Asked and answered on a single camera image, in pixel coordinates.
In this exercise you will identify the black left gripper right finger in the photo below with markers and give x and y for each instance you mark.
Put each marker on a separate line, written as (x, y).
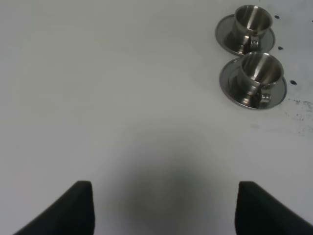
(259, 213)

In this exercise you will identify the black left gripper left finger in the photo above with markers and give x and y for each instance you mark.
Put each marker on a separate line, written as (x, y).
(71, 214)

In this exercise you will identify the near stainless steel saucer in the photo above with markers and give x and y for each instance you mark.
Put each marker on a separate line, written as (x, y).
(232, 83)

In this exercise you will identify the stainless steel saucer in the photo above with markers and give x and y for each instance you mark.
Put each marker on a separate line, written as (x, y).
(227, 41)
(232, 83)

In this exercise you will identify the near stainless steel teacup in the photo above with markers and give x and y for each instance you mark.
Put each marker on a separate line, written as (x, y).
(258, 74)

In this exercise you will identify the stainless steel teacup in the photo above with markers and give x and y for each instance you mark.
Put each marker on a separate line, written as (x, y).
(258, 74)
(250, 25)

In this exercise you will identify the far stainless steel saucer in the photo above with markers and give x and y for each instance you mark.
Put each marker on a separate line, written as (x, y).
(227, 41)

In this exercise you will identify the far stainless steel teacup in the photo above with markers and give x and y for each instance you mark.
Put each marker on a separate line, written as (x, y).
(250, 25)

